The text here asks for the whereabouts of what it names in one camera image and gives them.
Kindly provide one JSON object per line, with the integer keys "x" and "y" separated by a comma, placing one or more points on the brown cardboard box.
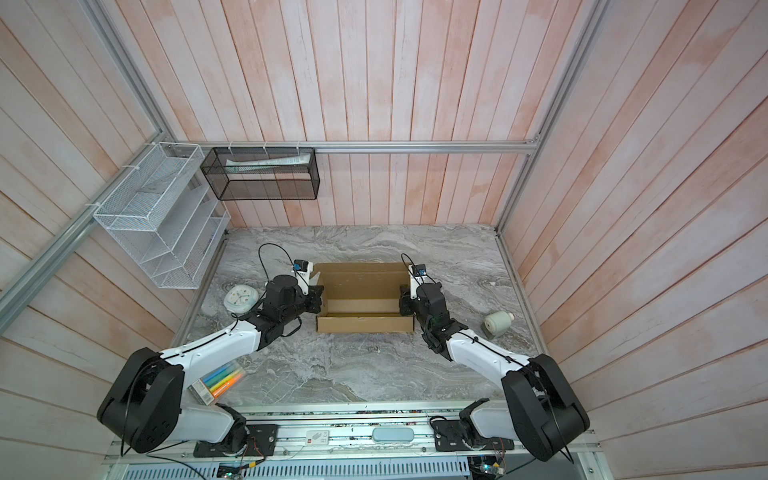
{"x": 362, "y": 298}

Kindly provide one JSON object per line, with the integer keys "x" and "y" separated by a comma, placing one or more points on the aluminium mounting rail frame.
{"x": 352, "y": 454}

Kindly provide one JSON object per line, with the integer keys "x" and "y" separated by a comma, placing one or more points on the black wire mesh basket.
{"x": 257, "y": 187}

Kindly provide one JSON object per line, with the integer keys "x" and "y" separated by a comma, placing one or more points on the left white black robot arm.
{"x": 144, "y": 404}

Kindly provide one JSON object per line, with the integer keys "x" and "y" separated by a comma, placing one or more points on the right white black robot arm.
{"x": 539, "y": 409}

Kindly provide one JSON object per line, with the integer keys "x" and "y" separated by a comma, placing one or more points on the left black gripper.
{"x": 315, "y": 293}

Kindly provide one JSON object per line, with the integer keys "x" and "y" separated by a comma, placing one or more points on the pack of coloured markers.
{"x": 208, "y": 389}

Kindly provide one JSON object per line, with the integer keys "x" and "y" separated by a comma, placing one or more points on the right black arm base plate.
{"x": 459, "y": 435}

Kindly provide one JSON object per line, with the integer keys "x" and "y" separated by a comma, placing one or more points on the white wire mesh shelf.
{"x": 167, "y": 224}

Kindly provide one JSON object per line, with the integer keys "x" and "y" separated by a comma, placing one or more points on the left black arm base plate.
{"x": 250, "y": 440}

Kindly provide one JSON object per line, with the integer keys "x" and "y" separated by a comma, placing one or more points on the small white label box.
{"x": 317, "y": 437}

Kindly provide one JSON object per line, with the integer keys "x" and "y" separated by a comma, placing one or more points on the grey oval device on rail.
{"x": 392, "y": 434}

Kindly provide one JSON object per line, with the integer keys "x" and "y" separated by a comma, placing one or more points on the paper sheet in black basket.
{"x": 290, "y": 164}

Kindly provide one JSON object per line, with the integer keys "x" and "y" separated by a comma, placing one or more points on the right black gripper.
{"x": 406, "y": 300}

